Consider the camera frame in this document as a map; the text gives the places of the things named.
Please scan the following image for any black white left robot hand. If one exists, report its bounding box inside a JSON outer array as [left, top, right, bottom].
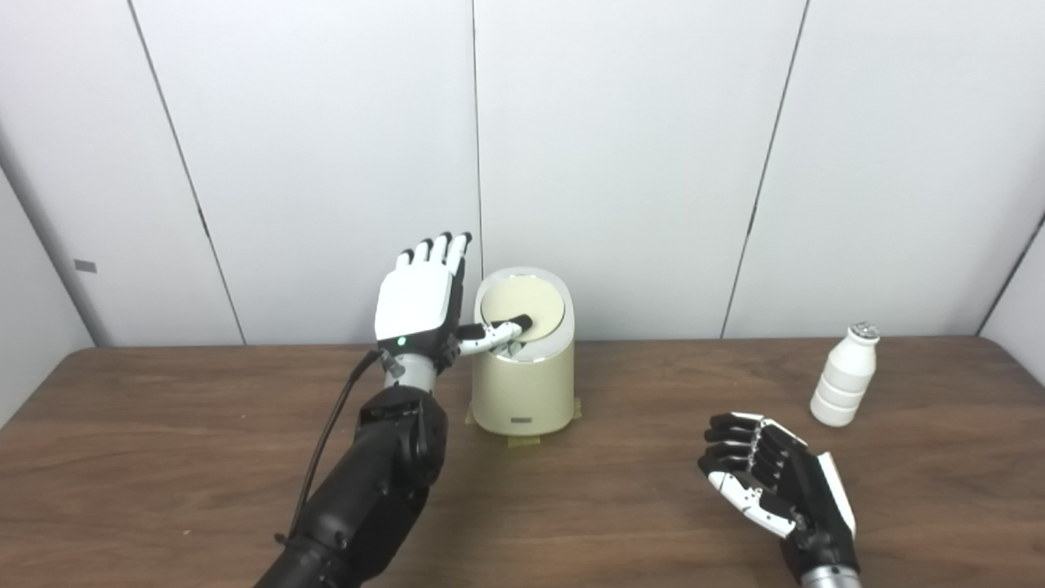
[[374, 232, 534, 376]]

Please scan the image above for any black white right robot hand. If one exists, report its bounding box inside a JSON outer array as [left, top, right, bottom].
[[698, 412, 860, 574]]

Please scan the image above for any small white plastic bottle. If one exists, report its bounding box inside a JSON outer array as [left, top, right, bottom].
[[810, 323, 881, 427]]

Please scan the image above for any cream round bin lid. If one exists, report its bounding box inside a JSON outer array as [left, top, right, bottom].
[[480, 276, 566, 342]]

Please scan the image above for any cream-colored bin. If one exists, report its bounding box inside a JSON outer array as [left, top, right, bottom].
[[471, 267, 576, 437]]

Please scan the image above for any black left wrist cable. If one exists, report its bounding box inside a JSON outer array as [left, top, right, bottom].
[[273, 350, 385, 548]]

